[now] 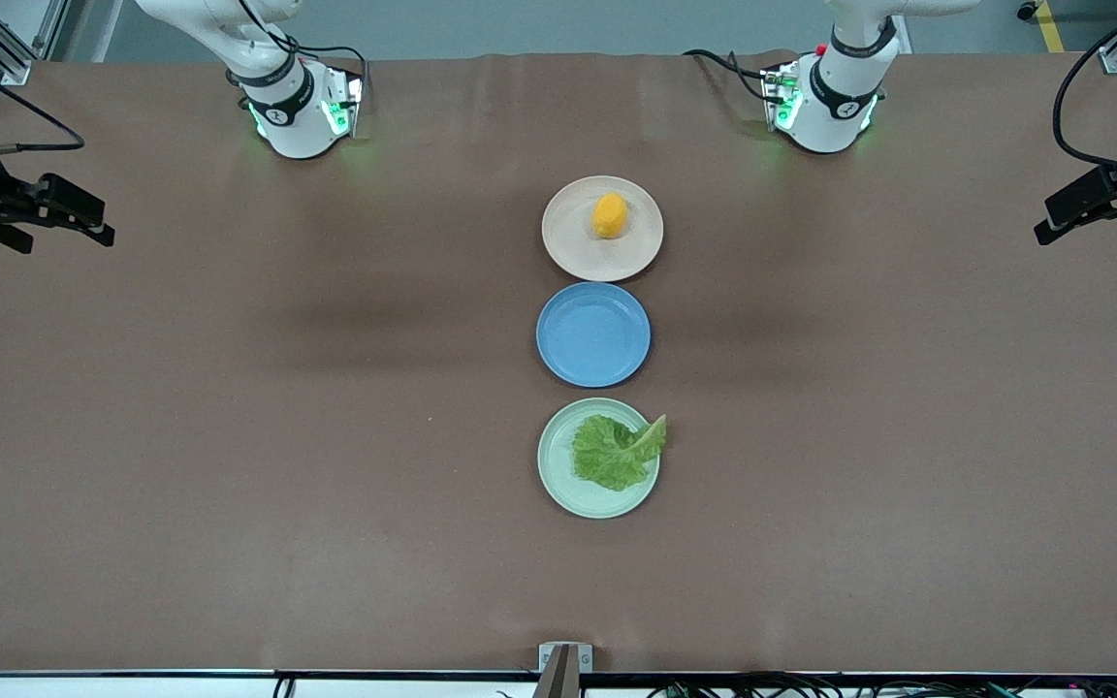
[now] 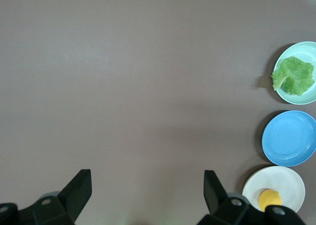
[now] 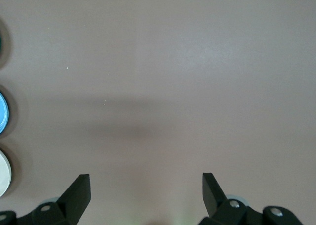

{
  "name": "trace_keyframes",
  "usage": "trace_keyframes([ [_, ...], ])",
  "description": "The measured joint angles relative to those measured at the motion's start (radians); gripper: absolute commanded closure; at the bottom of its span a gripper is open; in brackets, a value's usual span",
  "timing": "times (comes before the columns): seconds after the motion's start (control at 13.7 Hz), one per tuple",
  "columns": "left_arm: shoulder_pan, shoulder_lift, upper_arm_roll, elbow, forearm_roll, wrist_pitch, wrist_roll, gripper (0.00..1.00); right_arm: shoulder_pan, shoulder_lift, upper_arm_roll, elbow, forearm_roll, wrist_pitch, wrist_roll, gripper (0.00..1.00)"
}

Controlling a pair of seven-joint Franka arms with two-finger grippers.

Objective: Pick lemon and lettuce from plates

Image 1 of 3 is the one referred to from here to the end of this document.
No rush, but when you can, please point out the yellow lemon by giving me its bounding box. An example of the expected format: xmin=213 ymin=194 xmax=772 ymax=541
xmin=592 ymin=192 xmax=629 ymax=240

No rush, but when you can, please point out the green lettuce leaf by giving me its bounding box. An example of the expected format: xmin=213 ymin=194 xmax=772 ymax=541
xmin=571 ymin=414 xmax=668 ymax=492

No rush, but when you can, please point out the brown table cover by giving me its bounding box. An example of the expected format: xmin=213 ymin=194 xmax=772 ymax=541
xmin=0 ymin=50 xmax=1117 ymax=675

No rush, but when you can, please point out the beige round plate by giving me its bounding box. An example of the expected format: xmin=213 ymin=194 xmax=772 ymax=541
xmin=541 ymin=174 xmax=665 ymax=283

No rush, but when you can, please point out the blue round plate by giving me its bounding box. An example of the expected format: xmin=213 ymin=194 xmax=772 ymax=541
xmin=535 ymin=281 xmax=653 ymax=389

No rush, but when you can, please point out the pale green round plate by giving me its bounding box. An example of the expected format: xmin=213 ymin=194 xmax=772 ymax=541
xmin=537 ymin=397 xmax=661 ymax=520

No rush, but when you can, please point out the black right base cable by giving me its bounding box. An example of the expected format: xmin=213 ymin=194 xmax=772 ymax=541
xmin=234 ymin=0 xmax=370 ymax=108

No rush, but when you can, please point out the black base cable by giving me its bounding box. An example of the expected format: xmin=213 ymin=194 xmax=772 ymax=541
xmin=683 ymin=48 xmax=775 ymax=104
xmin=234 ymin=0 xmax=370 ymax=108

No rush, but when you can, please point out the black left base cable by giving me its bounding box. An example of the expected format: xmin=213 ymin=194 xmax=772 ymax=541
xmin=683 ymin=48 xmax=775 ymax=104

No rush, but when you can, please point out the grey metal bracket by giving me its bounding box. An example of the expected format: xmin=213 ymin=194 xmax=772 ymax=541
xmin=538 ymin=642 xmax=593 ymax=673

